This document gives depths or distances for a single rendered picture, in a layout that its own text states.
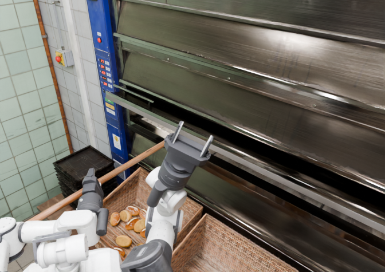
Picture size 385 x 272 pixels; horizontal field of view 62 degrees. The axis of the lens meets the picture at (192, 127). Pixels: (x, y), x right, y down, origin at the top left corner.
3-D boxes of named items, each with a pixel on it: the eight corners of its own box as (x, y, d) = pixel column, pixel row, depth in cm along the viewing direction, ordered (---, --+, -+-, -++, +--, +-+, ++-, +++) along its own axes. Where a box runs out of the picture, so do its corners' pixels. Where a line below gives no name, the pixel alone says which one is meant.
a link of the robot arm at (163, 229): (179, 236, 122) (176, 268, 99) (145, 231, 122) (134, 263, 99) (184, 207, 120) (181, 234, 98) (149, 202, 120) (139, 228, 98)
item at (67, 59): (67, 61, 223) (64, 47, 218) (75, 64, 218) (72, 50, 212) (57, 64, 219) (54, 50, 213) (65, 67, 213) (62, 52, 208)
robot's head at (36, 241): (71, 265, 78) (67, 234, 78) (34, 274, 76) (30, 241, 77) (75, 257, 84) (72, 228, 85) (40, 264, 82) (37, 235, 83)
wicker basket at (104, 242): (144, 196, 227) (140, 165, 213) (204, 239, 195) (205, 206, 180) (83, 236, 196) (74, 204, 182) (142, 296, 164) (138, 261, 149)
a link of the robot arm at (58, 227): (99, 225, 114) (62, 228, 113) (94, 208, 109) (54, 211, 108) (96, 240, 108) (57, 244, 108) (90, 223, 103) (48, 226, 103)
